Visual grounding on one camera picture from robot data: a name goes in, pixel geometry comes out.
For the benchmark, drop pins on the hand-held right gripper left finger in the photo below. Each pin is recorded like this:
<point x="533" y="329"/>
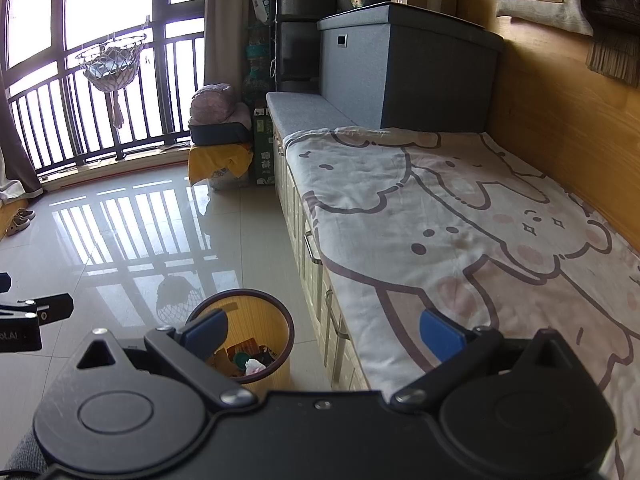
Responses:
<point x="205" y="332"/>

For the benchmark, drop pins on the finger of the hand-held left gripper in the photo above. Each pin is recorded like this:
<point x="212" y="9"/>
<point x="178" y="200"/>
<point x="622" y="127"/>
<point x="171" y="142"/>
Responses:
<point x="55" y="306"/>
<point x="5" y="282"/>

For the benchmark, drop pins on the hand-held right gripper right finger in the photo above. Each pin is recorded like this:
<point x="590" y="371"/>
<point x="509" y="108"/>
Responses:
<point x="442" y="335"/>

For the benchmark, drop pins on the teal round lid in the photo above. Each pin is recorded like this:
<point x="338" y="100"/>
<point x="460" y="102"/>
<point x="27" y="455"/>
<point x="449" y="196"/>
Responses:
<point x="242" y="358"/>

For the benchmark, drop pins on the yellow woven wastebasket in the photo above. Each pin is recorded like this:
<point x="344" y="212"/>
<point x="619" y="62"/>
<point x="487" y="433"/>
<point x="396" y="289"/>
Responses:
<point x="260" y="320"/>

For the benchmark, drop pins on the knotted white plastic bag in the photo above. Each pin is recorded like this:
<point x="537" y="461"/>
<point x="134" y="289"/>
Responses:
<point x="254" y="366"/>

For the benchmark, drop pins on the beige sandal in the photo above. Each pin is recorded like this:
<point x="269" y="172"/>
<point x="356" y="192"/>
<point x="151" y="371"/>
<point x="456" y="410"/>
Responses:
<point x="17" y="226"/>
<point x="26" y="214"/>

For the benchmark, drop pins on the white curtain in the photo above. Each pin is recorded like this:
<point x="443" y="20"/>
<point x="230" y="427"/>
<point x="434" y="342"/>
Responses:
<point x="10" y="191"/>

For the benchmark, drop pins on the white bench cabinet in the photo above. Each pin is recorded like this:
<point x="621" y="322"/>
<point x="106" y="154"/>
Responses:
<point x="310" y="280"/>

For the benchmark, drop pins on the brown curtain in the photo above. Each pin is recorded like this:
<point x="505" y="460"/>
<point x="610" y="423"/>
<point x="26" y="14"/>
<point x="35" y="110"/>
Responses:
<point x="15" y="160"/>

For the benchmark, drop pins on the bear printed blanket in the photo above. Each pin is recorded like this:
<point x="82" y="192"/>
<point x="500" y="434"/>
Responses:
<point x="450" y="210"/>

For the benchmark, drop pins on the white sack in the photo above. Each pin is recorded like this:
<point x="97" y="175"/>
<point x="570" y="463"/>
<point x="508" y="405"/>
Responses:
<point x="227" y="180"/>

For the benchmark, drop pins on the yellow cloth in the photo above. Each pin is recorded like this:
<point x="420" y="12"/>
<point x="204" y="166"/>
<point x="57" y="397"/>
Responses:
<point x="215" y="157"/>

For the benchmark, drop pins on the black balcony railing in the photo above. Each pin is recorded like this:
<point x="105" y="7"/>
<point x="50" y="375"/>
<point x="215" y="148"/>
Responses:
<point x="150" y="141"/>

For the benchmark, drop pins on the green cardboard box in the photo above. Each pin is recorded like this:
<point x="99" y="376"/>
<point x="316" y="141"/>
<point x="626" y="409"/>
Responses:
<point x="263" y="150"/>

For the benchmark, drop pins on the pink cloth bundle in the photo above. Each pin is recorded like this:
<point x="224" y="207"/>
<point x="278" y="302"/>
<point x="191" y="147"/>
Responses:
<point x="215" y="102"/>

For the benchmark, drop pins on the hanging net basket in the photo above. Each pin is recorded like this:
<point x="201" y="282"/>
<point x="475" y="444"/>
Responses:
<point x="110" y="72"/>

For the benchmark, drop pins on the grey bench cushion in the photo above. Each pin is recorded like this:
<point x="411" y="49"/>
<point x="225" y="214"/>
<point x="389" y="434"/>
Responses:
<point x="305" y="110"/>

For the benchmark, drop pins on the grey fabric storage box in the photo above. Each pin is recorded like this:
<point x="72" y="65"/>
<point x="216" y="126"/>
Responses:
<point x="430" y="70"/>

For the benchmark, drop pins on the bottled water pack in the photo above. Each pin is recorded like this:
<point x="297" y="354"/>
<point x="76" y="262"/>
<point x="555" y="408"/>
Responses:
<point x="257" y="65"/>

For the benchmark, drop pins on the beige curtain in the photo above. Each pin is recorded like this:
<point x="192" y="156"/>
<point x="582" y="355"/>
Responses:
<point x="225" y="35"/>

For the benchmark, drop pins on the black drawer tower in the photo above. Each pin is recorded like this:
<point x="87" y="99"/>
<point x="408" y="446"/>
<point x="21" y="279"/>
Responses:
<point x="300" y="35"/>

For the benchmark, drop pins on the white paper pack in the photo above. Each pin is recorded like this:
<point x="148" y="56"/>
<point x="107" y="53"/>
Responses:
<point x="261" y="0"/>

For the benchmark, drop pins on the brown fringed bag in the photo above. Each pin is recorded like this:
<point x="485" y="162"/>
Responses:
<point x="615" y="10"/>

